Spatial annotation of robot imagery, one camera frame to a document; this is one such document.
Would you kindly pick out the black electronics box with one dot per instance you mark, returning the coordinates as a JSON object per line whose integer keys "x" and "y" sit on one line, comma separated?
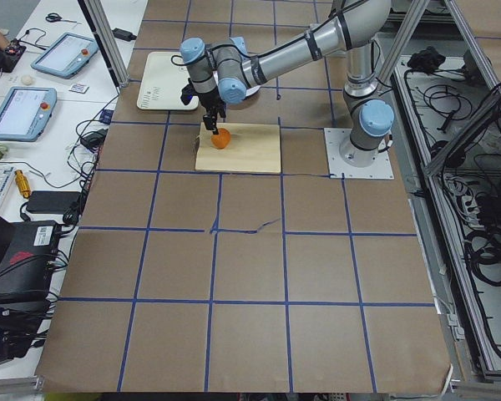
{"x": 27, "y": 250}

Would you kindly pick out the small printed card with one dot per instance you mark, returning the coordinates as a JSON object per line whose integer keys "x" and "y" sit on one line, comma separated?
{"x": 79, "y": 88}

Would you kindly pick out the aluminium frame post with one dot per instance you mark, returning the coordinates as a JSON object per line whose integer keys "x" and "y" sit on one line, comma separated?
{"x": 98, "y": 23}

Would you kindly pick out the lower blue teach pendant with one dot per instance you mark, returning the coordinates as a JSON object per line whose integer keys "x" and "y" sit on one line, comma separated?
{"x": 25, "y": 113}

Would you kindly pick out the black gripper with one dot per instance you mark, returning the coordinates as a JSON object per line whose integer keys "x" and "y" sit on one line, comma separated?
{"x": 211, "y": 101}

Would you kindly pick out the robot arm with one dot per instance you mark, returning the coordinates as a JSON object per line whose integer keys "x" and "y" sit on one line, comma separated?
{"x": 221, "y": 73}

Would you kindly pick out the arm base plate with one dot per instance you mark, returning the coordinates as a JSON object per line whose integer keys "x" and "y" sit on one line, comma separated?
{"x": 345, "y": 161}

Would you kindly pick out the wooden cutting board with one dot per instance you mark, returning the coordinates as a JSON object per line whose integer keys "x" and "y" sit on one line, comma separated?
{"x": 253, "y": 148}

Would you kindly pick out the cream bear tray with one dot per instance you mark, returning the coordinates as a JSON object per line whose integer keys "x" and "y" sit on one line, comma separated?
{"x": 162, "y": 84}

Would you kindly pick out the black flat power brick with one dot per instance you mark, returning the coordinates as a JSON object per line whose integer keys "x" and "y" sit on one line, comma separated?
{"x": 51, "y": 202}

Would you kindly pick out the orange fruit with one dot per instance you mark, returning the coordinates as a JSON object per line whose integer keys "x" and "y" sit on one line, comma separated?
{"x": 221, "y": 138}

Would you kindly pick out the blue teach pendant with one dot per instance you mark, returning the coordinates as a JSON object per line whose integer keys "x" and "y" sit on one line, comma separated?
{"x": 65, "y": 57}
{"x": 25, "y": 113}

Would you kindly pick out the black power adapter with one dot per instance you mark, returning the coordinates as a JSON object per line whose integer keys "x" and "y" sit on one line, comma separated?
{"x": 124, "y": 35}

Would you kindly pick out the white round plate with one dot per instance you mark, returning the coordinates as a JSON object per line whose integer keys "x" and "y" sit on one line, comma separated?
{"x": 252, "y": 91}

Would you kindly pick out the upper blue teach pendant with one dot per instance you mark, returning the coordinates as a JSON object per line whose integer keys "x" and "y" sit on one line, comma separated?
{"x": 65, "y": 57}

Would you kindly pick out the black scissors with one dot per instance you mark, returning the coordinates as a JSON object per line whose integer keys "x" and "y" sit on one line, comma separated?
{"x": 57, "y": 18}

